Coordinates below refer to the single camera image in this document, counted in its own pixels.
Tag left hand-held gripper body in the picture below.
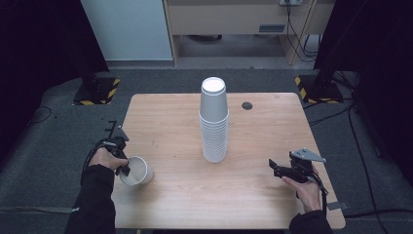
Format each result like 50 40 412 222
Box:
101 120 131 160

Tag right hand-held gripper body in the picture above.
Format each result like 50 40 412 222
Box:
282 147 327 183

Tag single white paper cup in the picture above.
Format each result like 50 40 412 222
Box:
119 155 155 187

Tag stack of white paper cups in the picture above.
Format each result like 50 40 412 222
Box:
198 76 230 164

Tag person's left hand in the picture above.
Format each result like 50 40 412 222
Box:
89 147 130 172

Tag person's right hand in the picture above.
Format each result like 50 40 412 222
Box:
282 169 322 215

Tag black stand base hazard stripes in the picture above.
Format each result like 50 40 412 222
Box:
72 75 121 106
294 73 345 105

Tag grey tape strip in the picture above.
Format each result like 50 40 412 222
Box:
325 201 351 212

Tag white panel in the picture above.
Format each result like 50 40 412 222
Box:
80 0 173 62

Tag black curtain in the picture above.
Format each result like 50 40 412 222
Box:
0 0 110 164
313 0 413 187

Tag wooden desk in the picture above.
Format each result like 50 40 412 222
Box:
162 0 337 66

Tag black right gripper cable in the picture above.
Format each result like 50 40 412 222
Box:
311 174 329 216

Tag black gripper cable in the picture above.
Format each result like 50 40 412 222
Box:
311 174 329 216
82 139 110 178

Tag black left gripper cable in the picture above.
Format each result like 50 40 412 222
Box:
82 139 110 178

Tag thin black floor cable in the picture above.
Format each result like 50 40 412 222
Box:
27 105 54 127

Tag black hanging cables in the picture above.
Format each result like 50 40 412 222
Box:
285 0 321 63

